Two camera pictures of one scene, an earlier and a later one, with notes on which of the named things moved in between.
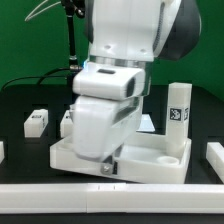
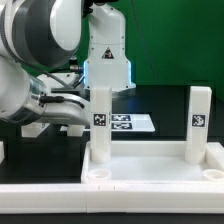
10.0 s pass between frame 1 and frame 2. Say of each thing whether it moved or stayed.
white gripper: moved
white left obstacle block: stayed
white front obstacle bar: stayed
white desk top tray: moved
